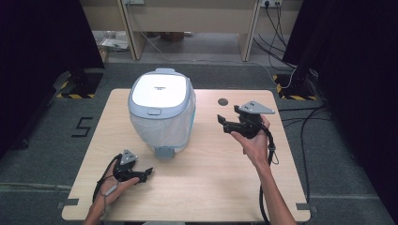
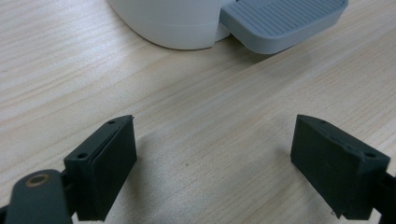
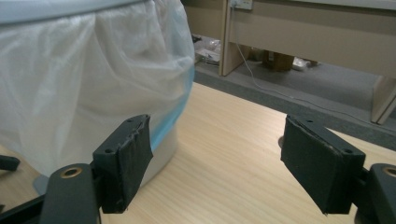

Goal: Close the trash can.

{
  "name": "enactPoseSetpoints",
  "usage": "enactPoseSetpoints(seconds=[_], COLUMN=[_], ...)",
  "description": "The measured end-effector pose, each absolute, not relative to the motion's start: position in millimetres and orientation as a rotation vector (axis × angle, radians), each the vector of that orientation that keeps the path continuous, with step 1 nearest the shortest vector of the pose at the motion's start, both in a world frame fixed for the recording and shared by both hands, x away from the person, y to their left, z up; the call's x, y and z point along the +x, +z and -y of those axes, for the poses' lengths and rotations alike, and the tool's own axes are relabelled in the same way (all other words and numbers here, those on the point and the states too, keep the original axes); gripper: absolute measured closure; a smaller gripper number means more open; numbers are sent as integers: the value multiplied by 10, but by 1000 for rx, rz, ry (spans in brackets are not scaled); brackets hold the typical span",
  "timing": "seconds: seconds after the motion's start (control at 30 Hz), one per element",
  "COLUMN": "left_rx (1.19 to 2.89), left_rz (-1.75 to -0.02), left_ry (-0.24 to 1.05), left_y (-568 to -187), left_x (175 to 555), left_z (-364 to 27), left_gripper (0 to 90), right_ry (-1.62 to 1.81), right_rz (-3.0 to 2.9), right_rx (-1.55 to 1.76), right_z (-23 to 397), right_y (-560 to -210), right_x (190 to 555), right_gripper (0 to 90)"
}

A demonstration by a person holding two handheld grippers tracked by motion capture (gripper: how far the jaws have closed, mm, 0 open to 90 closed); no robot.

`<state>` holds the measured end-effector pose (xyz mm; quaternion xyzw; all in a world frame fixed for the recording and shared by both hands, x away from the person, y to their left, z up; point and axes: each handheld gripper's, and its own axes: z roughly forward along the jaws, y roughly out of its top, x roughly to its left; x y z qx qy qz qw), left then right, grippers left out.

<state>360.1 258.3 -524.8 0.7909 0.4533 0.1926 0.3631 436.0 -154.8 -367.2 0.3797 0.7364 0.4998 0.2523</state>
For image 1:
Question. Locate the white wall socket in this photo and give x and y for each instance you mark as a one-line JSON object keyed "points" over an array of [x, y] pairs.
{"points": [[270, 2]]}

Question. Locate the white and blue pedal bin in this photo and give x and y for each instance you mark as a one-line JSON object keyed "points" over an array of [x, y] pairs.
{"points": [[159, 103]]}

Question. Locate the person's right hand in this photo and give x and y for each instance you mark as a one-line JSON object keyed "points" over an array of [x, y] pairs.
{"points": [[258, 148]]}

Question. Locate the grey tape piece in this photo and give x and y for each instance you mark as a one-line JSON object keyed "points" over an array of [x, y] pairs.
{"points": [[67, 203], [306, 206]]}

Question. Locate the dark round table grommet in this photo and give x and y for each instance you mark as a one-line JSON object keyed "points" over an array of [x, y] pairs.
{"points": [[222, 101]]}

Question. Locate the hazard-striped stand base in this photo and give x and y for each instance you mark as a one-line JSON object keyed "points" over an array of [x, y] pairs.
{"points": [[81, 86], [294, 90]]}

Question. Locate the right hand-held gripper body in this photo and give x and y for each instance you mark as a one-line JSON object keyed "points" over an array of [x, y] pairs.
{"points": [[250, 125]]}

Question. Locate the black curtain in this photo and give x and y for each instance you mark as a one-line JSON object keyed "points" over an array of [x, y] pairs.
{"points": [[353, 78], [37, 62]]}

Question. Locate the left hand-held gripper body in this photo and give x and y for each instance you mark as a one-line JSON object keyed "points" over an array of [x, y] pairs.
{"points": [[125, 170]]}

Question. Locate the person's left hand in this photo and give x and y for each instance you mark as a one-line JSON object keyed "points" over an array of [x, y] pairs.
{"points": [[108, 195]]}

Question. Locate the clutter under desk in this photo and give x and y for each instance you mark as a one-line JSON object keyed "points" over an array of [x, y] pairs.
{"points": [[111, 42]]}

